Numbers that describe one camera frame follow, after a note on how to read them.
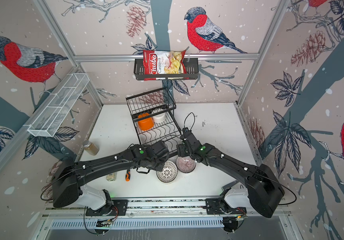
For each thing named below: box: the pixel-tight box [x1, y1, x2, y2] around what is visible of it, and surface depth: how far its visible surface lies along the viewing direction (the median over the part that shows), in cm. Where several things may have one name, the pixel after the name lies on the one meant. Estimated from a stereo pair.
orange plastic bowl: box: [137, 112, 155, 131], surface depth 103 cm
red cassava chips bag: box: [143, 49, 190, 81], surface depth 89 cm
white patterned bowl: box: [156, 160, 178, 184], surface depth 81 cm
